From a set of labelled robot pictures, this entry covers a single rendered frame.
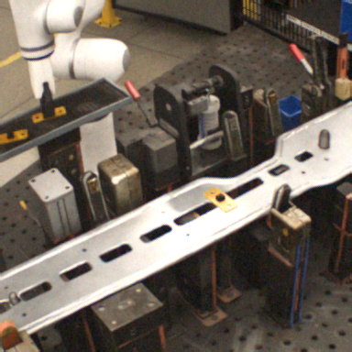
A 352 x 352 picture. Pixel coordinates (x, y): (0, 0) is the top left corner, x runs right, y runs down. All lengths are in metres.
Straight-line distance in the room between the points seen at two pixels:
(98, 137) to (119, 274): 0.63
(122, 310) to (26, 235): 0.76
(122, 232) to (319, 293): 0.56
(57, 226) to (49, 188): 0.09
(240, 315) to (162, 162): 0.43
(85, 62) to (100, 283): 0.66
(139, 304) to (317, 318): 0.56
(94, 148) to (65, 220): 0.51
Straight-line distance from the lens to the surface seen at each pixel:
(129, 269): 1.45
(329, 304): 1.77
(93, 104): 1.66
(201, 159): 1.77
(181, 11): 4.40
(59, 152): 1.67
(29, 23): 1.50
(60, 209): 1.51
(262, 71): 2.69
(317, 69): 1.85
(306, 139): 1.79
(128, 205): 1.60
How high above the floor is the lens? 2.02
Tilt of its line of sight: 38 degrees down
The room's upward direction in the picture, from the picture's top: 5 degrees counter-clockwise
